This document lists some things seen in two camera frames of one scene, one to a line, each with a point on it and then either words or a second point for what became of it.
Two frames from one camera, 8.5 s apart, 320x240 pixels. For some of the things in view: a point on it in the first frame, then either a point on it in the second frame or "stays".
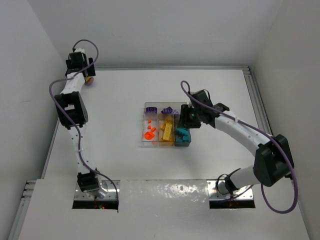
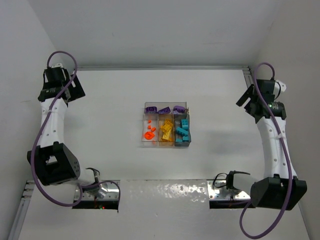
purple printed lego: x=151 y=110 stays
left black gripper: x=90 y=70 -> x=75 y=86
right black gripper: x=185 y=116 -> x=244 y=97
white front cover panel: x=167 y=209 stays
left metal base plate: x=106 y=185 stays
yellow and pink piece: x=90 y=82 -> x=179 y=108
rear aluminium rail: x=174 y=68 stays
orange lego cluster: x=149 y=135 stays
